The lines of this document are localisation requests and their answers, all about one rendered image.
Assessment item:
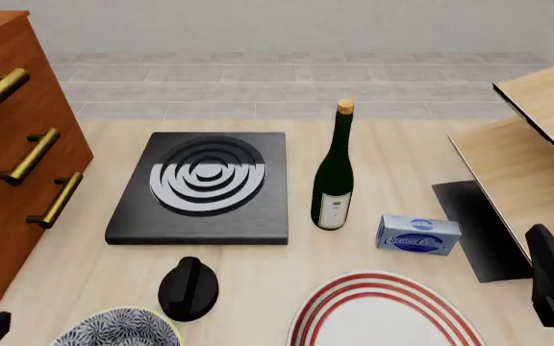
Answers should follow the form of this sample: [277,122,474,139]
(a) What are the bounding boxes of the dark green wine bottle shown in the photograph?
[311,98,356,232]

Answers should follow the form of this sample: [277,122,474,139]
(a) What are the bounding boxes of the pale wooden rack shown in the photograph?
[431,56,554,284]

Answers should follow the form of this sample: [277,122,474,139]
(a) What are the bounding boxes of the medium brass drawer handle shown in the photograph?
[0,127,62,187]

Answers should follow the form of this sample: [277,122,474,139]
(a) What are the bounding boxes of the round black stove knob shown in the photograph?
[157,256,221,323]

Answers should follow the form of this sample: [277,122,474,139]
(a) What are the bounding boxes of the short brass drawer handle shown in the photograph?
[25,170,85,231]

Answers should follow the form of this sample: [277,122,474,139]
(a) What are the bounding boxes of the blue patterned bowl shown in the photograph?
[50,306,185,346]

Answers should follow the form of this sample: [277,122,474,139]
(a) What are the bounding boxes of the flat black stove plate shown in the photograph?
[105,131,290,247]

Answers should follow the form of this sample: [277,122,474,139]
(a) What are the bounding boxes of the white plate with red rings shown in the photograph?
[286,270,488,346]

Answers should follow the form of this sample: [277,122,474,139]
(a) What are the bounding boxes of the blue cream cheese box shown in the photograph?
[375,213,464,258]

